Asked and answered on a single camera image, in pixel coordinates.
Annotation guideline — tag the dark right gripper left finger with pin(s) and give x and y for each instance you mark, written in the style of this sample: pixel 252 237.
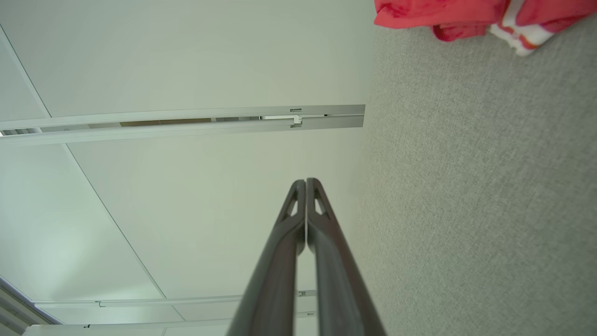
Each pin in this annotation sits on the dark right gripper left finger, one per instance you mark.
pixel 275 289

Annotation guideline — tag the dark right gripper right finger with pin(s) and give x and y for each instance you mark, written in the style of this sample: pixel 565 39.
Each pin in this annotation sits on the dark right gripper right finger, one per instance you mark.
pixel 340 298

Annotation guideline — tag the red white lettered jersey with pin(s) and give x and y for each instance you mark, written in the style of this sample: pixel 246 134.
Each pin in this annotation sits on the red white lettered jersey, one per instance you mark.
pixel 443 11

